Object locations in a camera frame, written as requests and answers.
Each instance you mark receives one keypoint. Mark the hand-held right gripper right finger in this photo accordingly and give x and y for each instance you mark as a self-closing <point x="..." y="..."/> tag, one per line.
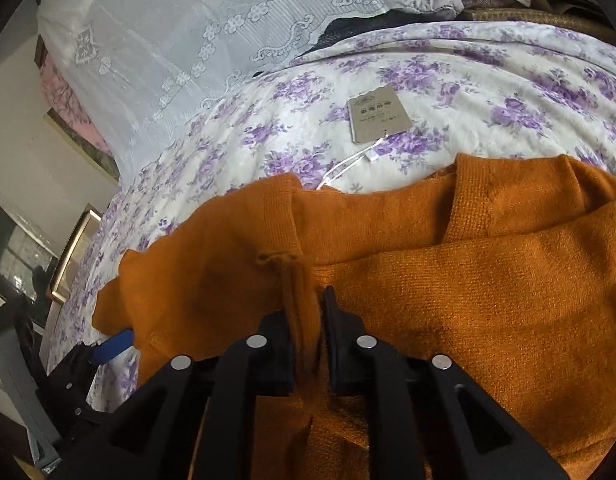
<point x="338" y="360"/>

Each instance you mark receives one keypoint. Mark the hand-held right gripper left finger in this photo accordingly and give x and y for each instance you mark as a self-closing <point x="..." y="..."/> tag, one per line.
<point x="280" y="360"/>

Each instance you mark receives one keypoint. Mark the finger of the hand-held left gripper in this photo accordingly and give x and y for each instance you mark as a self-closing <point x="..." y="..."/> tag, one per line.
<point x="113" y="345"/>

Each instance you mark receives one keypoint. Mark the orange knit sweater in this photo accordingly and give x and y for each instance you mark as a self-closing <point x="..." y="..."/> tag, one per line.
<point x="438" y="285"/>

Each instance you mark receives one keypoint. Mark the dark glass cabinet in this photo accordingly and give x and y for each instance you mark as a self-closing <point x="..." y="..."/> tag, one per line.
<point x="18" y="260"/>

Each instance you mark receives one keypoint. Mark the grey paper hang tag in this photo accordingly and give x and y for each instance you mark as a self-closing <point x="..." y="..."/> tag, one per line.
<point x="375" y="115"/>

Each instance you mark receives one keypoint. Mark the pink cloth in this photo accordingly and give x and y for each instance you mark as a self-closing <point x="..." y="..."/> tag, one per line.
<point x="63" y="95"/>

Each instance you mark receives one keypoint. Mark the purple floral bedsheet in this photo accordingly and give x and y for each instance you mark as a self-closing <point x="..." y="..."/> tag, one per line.
<point x="488" y="100"/>

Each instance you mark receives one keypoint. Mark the white lace cloth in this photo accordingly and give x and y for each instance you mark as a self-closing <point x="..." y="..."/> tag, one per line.
<point x="163" y="35"/>

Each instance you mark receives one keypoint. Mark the black lace garment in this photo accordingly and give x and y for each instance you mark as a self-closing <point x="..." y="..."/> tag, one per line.
<point x="358" y="27"/>

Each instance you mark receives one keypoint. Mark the brown woven blanket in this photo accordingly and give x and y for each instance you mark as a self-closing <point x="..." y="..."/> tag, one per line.
<point x="538" y="20"/>

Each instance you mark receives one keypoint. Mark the gold picture frame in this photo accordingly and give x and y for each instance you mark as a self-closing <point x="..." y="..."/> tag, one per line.
<point x="73" y="255"/>

